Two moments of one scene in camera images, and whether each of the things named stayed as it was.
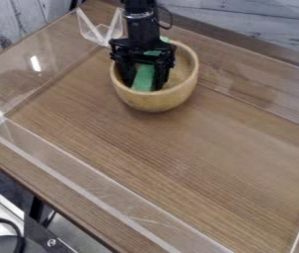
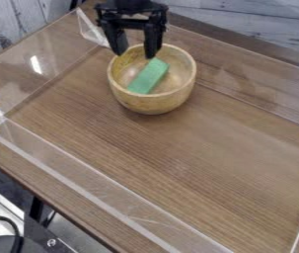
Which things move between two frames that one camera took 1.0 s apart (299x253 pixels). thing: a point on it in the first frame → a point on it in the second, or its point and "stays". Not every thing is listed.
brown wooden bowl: [179, 85] stays
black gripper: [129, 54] → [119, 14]
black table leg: [36, 209] stays
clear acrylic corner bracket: [101, 34] stays
